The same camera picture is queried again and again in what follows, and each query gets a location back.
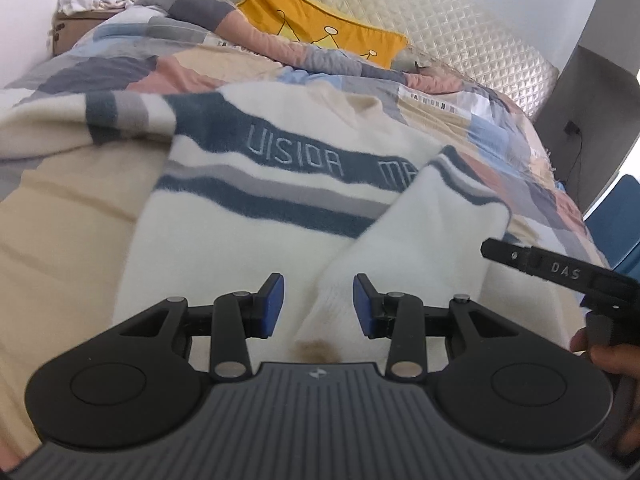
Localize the cream striped knit sweater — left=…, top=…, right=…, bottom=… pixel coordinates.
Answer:
left=0, top=80, right=513, bottom=366

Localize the blue chair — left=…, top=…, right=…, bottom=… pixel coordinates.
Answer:
left=585, top=175, right=640, bottom=276

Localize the cream quilted headboard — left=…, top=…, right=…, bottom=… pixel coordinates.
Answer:
left=200, top=0, right=560, bottom=121

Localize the patchwork checked duvet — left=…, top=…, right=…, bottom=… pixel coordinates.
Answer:
left=0, top=0, right=613, bottom=461

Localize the person's right hand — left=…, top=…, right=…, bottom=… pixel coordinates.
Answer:
left=571, top=329, right=640, bottom=376

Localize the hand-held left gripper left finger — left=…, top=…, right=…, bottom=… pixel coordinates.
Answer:
left=120, top=272, right=286, bottom=381

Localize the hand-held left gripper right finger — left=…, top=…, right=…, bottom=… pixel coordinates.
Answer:
left=352, top=273, right=506, bottom=380

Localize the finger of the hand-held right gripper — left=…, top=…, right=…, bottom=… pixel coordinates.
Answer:
left=481, top=237, right=532, bottom=276

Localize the yellow crown print pillow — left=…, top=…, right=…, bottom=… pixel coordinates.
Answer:
left=236, top=0, right=408, bottom=68

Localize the grey green pillow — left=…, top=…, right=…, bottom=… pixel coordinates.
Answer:
left=390, top=45, right=476, bottom=82

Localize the black plug with cable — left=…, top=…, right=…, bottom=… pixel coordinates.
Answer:
left=562, top=120, right=583, bottom=188

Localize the wooden nightstand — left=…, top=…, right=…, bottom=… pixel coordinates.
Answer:
left=50, top=7, right=116, bottom=58

